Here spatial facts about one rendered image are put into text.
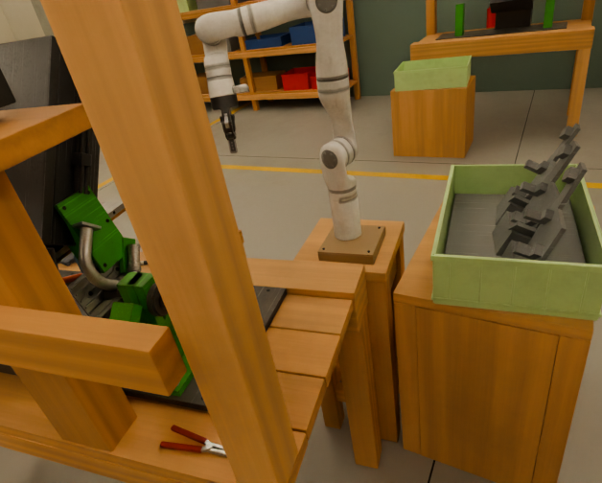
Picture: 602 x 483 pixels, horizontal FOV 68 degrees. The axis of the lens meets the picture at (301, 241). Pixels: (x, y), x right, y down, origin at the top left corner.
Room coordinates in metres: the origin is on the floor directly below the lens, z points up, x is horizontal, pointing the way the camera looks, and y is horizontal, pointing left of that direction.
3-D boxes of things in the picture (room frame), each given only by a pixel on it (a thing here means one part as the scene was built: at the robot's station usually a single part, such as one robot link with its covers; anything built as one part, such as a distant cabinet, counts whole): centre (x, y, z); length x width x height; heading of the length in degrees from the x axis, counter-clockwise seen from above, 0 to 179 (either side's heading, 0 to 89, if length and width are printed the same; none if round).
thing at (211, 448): (0.59, 0.28, 0.89); 0.16 x 0.05 x 0.01; 64
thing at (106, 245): (1.10, 0.56, 1.17); 0.13 x 0.12 x 0.20; 66
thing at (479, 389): (1.20, -0.65, 0.39); 0.68 x 0.52 x 0.79; 146
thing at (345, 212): (1.30, -0.16, 0.97); 0.09 x 0.09 x 0.17; 70
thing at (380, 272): (1.30, -0.16, 0.83); 0.32 x 0.32 x 0.04; 64
